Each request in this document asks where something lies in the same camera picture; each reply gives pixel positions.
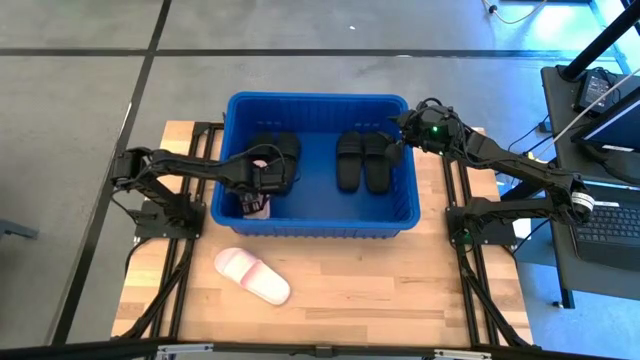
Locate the black desk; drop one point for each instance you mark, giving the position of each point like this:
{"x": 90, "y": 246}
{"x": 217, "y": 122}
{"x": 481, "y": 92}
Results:
{"x": 565, "y": 150}
{"x": 600, "y": 285}

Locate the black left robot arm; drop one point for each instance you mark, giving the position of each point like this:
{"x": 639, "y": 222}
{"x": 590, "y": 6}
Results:
{"x": 190, "y": 167}

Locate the black laptop keyboard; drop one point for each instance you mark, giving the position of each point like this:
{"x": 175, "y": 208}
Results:
{"x": 620, "y": 240}

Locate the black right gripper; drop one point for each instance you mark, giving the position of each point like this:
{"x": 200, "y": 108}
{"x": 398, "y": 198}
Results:
{"x": 435, "y": 130}

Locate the white paper sheet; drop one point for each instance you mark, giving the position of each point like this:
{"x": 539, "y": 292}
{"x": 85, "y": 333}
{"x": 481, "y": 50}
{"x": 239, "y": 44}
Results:
{"x": 524, "y": 231}

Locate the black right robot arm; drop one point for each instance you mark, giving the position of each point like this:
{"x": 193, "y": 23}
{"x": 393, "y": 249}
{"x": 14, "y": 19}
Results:
{"x": 525, "y": 165}

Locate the black slide sandal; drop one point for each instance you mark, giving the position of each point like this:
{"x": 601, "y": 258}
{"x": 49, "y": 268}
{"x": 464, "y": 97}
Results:
{"x": 262, "y": 142}
{"x": 375, "y": 172}
{"x": 291, "y": 147}
{"x": 349, "y": 162}

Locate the black diagonal pole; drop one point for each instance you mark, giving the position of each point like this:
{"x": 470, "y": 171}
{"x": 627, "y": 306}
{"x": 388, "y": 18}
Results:
{"x": 600, "y": 42}
{"x": 512, "y": 192}

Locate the grey metal object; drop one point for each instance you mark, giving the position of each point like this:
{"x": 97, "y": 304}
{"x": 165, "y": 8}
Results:
{"x": 15, "y": 229}

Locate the black power adapter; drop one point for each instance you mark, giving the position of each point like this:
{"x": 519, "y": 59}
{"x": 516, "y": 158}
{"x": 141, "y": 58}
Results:
{"x": 592, "y": 90}

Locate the black aluminium mount frame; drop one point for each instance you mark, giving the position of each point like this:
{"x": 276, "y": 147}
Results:
{"x": 480, "y": 300}
{"x": 170, "y": 290}

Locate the yellow power plug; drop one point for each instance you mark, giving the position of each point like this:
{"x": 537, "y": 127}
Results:
{"x": 534, "y": 156}

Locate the black monitor screen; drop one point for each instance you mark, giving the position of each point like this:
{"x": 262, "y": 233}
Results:
{"x": 617, "y": 127}

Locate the black bar with silver brackets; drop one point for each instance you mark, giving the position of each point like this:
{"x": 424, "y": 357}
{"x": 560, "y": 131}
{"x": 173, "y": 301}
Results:
{"x": 100, "y": 350}

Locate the blue plastic bin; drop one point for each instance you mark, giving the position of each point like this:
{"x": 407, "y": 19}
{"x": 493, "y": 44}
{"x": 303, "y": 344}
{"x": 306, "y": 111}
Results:
{"x": 320, "y": 210}

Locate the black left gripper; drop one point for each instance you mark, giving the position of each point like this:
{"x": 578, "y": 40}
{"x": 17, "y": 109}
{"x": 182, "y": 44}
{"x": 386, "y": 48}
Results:
{"x": 265, "y": 177}

